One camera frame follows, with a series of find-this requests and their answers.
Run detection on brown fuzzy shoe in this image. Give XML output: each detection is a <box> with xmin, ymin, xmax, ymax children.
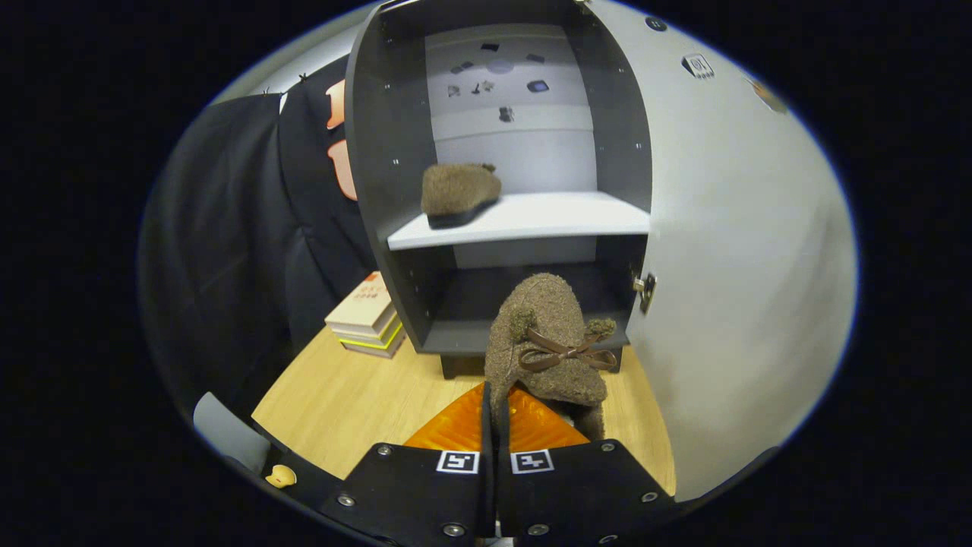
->
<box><xmin>484</xmin><ymin>272</ymin><xmax>620</xmax><ymax>457</ymax></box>
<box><xmin>420</xmin><ymin>162</ymin><xmax>503</xmax><ymax>230</ymax></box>

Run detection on grey rounded object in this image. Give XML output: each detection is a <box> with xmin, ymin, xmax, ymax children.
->
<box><xmin>193</xmin><ymin>391</ymin><xmax>270</xmax><ymax>473</ymax></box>

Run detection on beige shoe cabinet door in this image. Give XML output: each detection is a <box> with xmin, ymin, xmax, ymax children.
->
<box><xmin>585</xmin><ymin>0</ymin><xmax>859</xmax><ymax>504</ymax></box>

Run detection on yellow edged book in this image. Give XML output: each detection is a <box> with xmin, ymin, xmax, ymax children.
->
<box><xmin>338</xmin><ymin>327</ymin><xmax>407</xmax><ymax>360</ymax></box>

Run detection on white cabinet shelf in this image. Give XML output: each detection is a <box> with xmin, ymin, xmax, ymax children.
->
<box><xmin>387</xmin><ymin>190</ymin><xmax>652</xmax><ymax>251</ymax></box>

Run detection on beige book with orange corner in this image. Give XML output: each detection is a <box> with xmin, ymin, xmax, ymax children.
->
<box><xmin>325</xmin><ymin>271</ymin><xmax>396</xmax><ymax>337</ymax></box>

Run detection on metal door hinge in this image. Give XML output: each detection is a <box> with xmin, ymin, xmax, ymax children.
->
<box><xmin>632</xmin><ymin>272</ymin><xmax>658</xmax><ymax>315</ymax></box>

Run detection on black backdrop cloth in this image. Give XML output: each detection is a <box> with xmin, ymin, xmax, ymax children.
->
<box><xmin>138</xmin><ymin>57</ymin><xmax>380</xmax><ymax>419</ymax></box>

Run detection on dark grey shoe cabinet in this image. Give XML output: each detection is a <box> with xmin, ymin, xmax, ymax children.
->
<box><xmin>344</xmin><ymin>0</ymin><xmax>654</xmax><ymax>381</ymax></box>

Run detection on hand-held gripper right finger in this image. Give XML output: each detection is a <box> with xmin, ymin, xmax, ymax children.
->
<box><xmin>495</xmin><ymin>384</ymin><xmax>677</xmax><ymax>546</ymax></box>

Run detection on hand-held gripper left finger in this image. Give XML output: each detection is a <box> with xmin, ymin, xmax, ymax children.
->
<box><xmin>319</xmin><ymin>382</ymin><xmax>496</xmax><ymax>544</ymax></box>

